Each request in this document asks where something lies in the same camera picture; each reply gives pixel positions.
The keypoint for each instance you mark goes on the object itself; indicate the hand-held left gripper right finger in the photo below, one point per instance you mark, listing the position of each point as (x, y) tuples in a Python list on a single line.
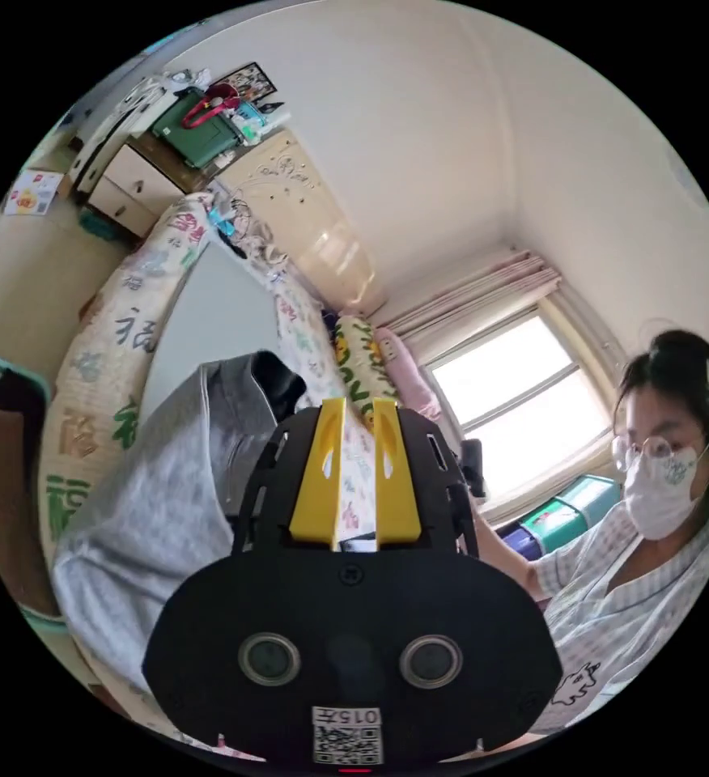
[(394, 485)]

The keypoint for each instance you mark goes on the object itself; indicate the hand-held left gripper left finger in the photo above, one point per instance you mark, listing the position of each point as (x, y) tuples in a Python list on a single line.
[(317, 485)]

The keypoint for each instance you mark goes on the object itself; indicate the gray long sleeve shirt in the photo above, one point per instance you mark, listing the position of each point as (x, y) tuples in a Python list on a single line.
[(148, 516)]

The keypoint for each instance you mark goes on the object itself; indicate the person's right forearm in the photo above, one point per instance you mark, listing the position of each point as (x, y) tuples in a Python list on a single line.
[(503, 549)]

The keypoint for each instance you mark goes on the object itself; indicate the pink pillow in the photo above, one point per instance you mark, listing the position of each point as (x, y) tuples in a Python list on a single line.
[(409, 379)]

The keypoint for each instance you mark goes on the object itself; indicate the yellow green printed pillow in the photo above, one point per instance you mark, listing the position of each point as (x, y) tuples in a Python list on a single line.
[(359, 364)]

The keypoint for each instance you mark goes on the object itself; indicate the blue storage box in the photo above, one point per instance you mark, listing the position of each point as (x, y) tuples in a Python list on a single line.
[(521, 539)]

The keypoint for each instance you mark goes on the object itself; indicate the window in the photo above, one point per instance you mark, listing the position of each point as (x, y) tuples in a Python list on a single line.
[(512, 394)]

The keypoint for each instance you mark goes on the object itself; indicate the green storage box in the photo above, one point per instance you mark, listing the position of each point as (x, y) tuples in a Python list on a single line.
[(573, 507)]

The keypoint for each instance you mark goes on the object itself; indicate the light gray flat board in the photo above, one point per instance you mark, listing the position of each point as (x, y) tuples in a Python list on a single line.
[(227, 309)]

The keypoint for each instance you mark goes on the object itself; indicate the pink curtain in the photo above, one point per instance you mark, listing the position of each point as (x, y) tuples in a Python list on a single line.
[(476, 291)]

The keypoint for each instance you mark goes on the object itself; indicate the person's body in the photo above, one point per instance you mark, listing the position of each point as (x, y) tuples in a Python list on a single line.
[(640, 522)]

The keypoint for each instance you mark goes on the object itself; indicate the bed with printed quilt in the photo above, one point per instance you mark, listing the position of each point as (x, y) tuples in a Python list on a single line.
[(112, 340)]

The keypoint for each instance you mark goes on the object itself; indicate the cream bedside cupboard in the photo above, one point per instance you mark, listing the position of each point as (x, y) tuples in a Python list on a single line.
[(121, 182)]

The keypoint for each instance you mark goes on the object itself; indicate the dark green storage bin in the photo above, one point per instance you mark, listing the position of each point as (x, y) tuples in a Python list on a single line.
[(196, 130)]

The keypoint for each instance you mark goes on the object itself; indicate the white printed carton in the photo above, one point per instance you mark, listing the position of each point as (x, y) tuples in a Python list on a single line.
[(33, 191)]

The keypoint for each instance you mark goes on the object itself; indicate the framed wall picture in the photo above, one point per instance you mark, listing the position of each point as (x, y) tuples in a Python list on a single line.
[(246, 80)]

